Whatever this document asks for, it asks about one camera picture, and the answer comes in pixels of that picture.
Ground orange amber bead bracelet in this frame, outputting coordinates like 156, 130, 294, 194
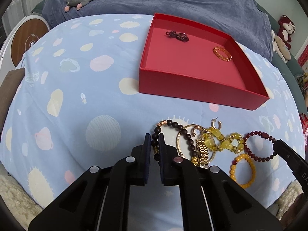
228, 153, 257, 189

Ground brown leather pouch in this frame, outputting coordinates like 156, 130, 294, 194
0, 68, 25, 132

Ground gold metal wristwatch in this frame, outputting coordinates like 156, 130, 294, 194
191, 139, 215, 169

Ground dark wooden bead bracelet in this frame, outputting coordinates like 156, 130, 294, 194
151, 119, 195, 164

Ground purple garnet bead strand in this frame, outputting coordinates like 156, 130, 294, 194
166, 31, 189, 42

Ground cream fluffy rug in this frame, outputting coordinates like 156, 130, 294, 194
1, 164, 43, 230

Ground white round wooden device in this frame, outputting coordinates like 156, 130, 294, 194
0, 14, 50, 70

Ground red monkey plush toy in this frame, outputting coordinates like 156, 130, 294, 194
277, 15, 296, 43

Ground light blue planet bedsheet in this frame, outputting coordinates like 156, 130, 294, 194
0, 13, 306, 231

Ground white sheer curtain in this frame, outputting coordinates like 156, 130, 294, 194
2, 0, 34, 28

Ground yellow stone bead bracelet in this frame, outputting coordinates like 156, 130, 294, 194
203, 126, 245, 153

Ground dark blue plush blanket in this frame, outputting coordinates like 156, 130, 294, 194
42, 0, 273, 60

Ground red shallow cardboard box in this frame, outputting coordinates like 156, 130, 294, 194
139, 13, 269, 110

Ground person's right hand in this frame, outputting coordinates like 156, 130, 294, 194
280, 193, 306, 229

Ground small silver hoop earring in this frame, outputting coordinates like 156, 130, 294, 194
211, 118, 222, 130

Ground gold bangle bracelet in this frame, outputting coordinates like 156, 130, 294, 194
176, 124, 216, 162

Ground dark red bead bracelet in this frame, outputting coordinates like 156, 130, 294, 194
242, 130, 279, 163

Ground beige cookie plush pillow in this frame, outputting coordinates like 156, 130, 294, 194
271, 30, 291, 64

